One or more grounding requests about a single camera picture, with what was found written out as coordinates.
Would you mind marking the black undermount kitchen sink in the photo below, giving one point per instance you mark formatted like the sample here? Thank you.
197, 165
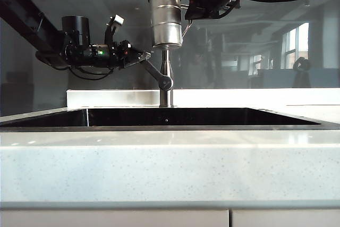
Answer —
170, 118

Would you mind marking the stainless steel faucet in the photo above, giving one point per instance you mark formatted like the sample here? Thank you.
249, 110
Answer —
166, 96

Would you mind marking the round steel countertop button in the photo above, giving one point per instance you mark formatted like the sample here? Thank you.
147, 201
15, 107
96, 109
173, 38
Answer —
267, 110

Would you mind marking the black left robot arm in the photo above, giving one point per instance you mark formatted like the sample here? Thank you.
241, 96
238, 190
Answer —
26, 17

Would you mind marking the narrow grey cabinet door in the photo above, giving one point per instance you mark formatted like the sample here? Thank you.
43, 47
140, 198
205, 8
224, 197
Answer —
287, 219

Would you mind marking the wide grey cabinet door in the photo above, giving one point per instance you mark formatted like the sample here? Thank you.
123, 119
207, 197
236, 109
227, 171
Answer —
114, 219

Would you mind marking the stainless steel ribbed mug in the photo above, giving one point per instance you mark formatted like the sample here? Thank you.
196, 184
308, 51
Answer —
166, 22

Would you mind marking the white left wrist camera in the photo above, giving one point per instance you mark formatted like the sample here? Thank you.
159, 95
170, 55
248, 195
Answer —
117, 21

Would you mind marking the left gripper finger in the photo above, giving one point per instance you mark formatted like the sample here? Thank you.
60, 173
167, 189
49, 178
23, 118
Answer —
142, 56

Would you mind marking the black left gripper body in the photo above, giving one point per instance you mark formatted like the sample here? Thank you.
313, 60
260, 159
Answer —
114, 54

